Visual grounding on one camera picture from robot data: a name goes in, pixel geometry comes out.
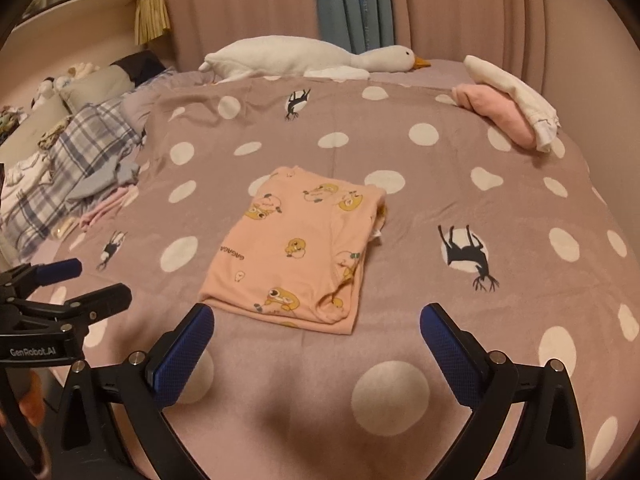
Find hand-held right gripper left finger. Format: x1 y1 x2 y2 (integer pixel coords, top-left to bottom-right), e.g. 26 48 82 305
50 302 216 480

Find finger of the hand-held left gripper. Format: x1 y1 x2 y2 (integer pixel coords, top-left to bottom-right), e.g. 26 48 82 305
0 282 134 334
0 258 84 304

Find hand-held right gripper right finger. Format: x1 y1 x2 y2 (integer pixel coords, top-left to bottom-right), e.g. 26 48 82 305
419 302 588 480

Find orange printed long-sleeve shirt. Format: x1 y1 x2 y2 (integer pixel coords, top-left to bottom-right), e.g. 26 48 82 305
198 163 389 337

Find folded pink and white clothes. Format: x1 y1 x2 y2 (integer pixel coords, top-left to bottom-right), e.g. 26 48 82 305
462 54 560 154

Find person's left hand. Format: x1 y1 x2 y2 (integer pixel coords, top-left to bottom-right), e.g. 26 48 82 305
17 372 47 427

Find small pale pink cloth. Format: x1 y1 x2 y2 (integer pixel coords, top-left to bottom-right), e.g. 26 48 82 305
79 184 139 232

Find white printed cloth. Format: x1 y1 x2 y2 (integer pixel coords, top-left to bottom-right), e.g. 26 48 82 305
0 151 52 202

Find grey-blue cloth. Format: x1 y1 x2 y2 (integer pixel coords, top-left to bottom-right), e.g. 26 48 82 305
66 159 142 202

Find blue plaid cloth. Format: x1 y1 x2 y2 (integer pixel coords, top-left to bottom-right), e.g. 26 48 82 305
0 99 147 262

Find mauve polka dot blanket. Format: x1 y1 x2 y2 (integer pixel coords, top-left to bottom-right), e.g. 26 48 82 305
30 57 632 480

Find grey pillow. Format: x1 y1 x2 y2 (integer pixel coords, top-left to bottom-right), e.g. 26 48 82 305
59 64 137 114

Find dark pillow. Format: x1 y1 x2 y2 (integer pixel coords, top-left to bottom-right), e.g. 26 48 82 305
109 50 169 87

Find folded pink cloth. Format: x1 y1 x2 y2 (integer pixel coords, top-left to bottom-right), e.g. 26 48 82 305
451 83 539 150

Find yellow fringed hanging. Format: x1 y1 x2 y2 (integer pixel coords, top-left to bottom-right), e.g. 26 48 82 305
133 0 172 46

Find white goose plush toy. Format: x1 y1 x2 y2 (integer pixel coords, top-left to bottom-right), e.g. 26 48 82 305
198 35 432 84

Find pink curtain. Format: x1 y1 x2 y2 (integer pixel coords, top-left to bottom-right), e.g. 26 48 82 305
150 0 603 78

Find blue curtain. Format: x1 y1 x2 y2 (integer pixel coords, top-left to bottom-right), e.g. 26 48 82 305
312 0 397 57

